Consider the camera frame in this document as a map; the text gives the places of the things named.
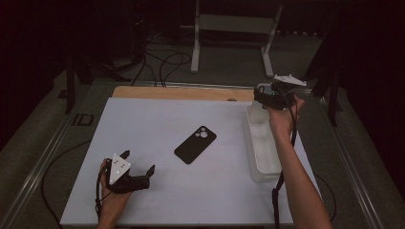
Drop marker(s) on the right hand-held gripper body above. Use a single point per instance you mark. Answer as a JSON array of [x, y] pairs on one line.
[[280, 95]]

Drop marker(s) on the white plastic bin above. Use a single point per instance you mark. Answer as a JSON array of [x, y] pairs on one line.
[[262, 149]]

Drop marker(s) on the black stand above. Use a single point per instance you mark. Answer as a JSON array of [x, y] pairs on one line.
[[332, 95], [70, 89]]

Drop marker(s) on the white metal stand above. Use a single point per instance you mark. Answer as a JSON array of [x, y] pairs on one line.
[[234, 24]]

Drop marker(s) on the person's right hand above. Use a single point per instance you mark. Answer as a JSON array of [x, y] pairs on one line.
[[281, 122]]

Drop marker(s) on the person's left hand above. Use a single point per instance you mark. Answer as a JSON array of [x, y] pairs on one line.
[[115, 203]]

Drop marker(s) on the black phone case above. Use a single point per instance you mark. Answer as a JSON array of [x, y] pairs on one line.
[[195, 145]]

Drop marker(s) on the metal floor rail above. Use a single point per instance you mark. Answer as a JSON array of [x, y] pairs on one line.
[[350, 165], [38, 168], [191, 84]]

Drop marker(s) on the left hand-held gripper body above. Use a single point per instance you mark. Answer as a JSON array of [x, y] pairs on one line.
[[124, 183]]

